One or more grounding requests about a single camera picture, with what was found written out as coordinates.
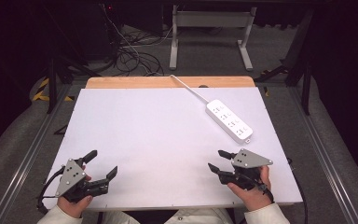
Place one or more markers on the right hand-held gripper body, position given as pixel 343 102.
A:
pixel 248 159

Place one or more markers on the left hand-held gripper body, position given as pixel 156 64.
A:
pixel 71 176

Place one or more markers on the person's left hand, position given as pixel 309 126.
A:
pixel 74 207

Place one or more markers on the person's right hand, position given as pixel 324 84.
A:
pixel 254 196

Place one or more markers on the white power strip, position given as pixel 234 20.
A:
pixel 229 120

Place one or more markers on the person's white clothing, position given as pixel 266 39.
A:
pixel 195 217

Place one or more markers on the white board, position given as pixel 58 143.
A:
pixel 155 140

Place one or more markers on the yellow black hazard tape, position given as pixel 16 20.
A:
pixel 40 96

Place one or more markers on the black tripod stand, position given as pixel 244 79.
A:
pixel 52 84

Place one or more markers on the wooden table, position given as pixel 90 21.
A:
pixel 130 82

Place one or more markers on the black metal stand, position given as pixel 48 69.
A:
pixel 306 84

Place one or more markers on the aluminium floor rail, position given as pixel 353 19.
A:
pixel 28 155
pixel 326 161

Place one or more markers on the white metal table frame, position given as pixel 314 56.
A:
pixel 211 19

